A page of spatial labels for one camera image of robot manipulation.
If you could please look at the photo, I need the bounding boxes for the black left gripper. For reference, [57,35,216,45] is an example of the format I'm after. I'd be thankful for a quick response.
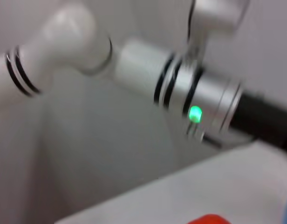
[229,92,287,160]

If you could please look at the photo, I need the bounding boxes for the orange fruit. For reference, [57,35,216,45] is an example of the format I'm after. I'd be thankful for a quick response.
[186,213,231,224]

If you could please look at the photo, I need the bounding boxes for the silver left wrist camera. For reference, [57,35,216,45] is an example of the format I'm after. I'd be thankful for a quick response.
[188,0,251,58]

